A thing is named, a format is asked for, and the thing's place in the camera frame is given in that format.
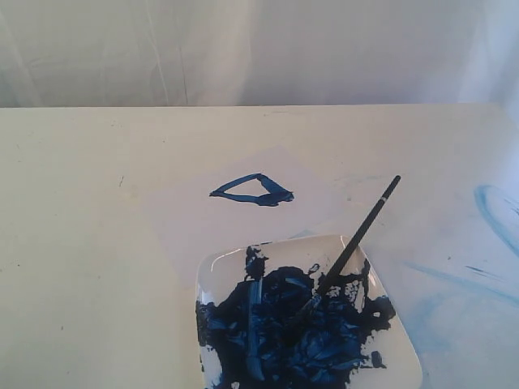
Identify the black paintbrush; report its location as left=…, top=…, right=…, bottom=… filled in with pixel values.
left=285, top=175, right=401, bottom=331

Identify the white paper sheet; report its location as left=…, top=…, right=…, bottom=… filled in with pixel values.
left=142, top=147, right=345, bottom=287

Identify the white square paint plate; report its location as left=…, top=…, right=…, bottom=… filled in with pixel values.
left=195, top=235, right=422, bottom=388

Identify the white backdrop cloth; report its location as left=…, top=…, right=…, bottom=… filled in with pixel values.
left=1, top=1, right=518, bottom=107

